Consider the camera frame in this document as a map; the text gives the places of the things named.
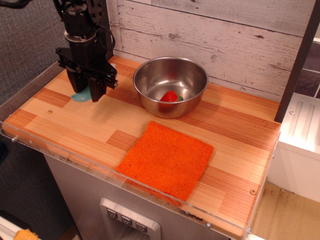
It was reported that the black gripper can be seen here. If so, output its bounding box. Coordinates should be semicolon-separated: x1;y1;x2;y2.
55;32;108;102

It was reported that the light blue scrub brush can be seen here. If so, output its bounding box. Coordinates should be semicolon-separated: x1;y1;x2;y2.
71;62;118;102

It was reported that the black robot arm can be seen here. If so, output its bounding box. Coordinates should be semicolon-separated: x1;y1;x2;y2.
54;0;118;102

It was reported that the orange knitted cloth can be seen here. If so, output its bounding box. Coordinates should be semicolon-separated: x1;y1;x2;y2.
115;121;214;201

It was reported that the stainless steel bowl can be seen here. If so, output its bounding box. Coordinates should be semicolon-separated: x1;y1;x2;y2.
133;56;209;119

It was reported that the red toy strawberry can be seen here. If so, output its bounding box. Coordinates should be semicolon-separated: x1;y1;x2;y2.
160;90;184;103

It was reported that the silver toy fridge dispenser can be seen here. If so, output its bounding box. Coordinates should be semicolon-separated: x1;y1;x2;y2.
99;197;162;240

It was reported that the yellow object at corner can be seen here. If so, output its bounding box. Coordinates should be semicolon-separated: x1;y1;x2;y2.
13;229;39;240

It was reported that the white toy sink cabinet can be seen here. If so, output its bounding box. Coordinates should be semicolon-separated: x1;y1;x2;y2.
267;93;320;202

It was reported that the clear acrylic guard rail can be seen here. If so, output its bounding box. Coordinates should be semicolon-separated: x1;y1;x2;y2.
2;123;271;240

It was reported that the dark vertical post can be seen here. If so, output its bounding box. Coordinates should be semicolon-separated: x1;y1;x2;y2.
274;0;320;123

